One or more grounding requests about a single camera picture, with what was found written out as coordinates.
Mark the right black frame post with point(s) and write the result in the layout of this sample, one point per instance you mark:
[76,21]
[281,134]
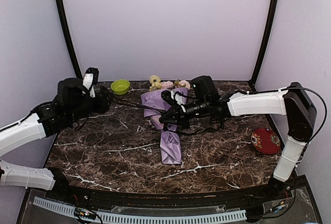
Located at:
[264,42]

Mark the white slotted cable duct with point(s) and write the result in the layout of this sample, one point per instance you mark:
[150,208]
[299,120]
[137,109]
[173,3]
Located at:
[87,216]

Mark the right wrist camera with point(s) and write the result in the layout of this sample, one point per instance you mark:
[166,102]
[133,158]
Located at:
[173,97]

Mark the green plastic bowl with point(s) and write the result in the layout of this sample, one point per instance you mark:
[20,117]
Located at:
[120,87]

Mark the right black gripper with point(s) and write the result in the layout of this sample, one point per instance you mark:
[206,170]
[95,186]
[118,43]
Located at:
[179,117]

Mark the pale yellow flower stem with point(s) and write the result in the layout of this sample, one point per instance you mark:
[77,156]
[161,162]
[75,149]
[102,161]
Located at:
[155,82]

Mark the black frame post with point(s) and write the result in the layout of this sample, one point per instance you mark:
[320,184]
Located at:
[67,37]
[264,42]

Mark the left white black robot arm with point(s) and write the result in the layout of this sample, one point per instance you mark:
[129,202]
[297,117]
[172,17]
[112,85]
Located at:
[75,100]

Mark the red floral pouch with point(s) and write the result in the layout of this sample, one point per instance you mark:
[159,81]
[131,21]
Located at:
[265,140]

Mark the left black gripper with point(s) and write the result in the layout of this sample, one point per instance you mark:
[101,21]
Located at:
[104,105]

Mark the left black frame post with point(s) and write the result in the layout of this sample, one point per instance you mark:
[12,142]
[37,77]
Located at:
[67,37]

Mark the pink rose stem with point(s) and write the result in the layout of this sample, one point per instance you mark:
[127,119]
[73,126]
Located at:
[167,85]

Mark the black front rail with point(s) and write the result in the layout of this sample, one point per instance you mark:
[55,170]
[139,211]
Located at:
[106,199]

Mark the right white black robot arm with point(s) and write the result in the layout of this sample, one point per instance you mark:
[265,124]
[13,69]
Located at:
[292,102]

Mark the pink purple wrapping paper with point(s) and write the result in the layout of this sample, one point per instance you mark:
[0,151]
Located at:
[170,147]

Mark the pink carnation stem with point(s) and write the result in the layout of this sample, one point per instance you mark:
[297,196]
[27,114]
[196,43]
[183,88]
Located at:
[182,83]

